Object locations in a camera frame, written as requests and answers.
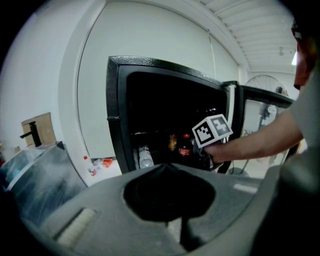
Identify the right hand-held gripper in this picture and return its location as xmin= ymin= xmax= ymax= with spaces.
xmin=191 ymin=113 xmax=234 ymax=171

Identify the dark soda bottle red label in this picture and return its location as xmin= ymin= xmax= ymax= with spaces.
xmin=178 ymin=133 xmax=194 ymax=164

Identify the black fridge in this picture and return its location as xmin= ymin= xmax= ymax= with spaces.
xmin=105 ymin=55 xmax=245 ymax=176

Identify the person's right forearm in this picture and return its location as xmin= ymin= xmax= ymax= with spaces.
xmin=221 ymin=106 xmax=305 ymax=163

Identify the orange drink bottle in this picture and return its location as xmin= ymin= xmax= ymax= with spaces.
xmin=167 ymin=133 xmax=178 ymax=151

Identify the glass fridge door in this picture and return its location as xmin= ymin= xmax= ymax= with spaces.
xmin=222 ymin=80 xmax=302 ymax=176

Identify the clear plastic water bottle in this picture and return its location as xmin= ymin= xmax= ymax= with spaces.
xmin=138 ymin=144 xmax=155 ymax=169

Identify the standing floor fan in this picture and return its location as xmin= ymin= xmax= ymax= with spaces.
xmin=226 ymin=74 xmax=291 ymax=177

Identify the small red cap bottle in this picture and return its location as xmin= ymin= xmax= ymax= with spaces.
xmin=83 ymin=155 xmax=98 ymax=177

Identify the person's right hand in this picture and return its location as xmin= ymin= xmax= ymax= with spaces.
xmin=203 ymin=143 xmax=227 ymax=164

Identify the person's grey shirt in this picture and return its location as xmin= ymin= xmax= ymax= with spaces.
xmin=279 ymin=68 xmax=320 ymax=196

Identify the crumpled plastic bag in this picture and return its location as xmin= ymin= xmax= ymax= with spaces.
xmin=92 ymin=157 xmax=115 ymax=170

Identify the person's head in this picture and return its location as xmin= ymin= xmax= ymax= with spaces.
xmin=290 ymin=17 xmax=320 ymax=91

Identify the cardboard box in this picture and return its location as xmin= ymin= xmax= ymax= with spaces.
xmin=21 ymin=112 xmax=57 ymax=147

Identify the stainless steel sink counter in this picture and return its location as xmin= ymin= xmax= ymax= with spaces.
xmin=0 ymin=140 xmax=89 ymax=222

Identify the black faucet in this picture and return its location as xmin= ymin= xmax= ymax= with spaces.
xmin=19 ymin=121 xmax=43 ymax=148

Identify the thin white wall pipe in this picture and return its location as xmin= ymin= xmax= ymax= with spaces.
xmin=207 ymin=29 xmax=217 ymax=81

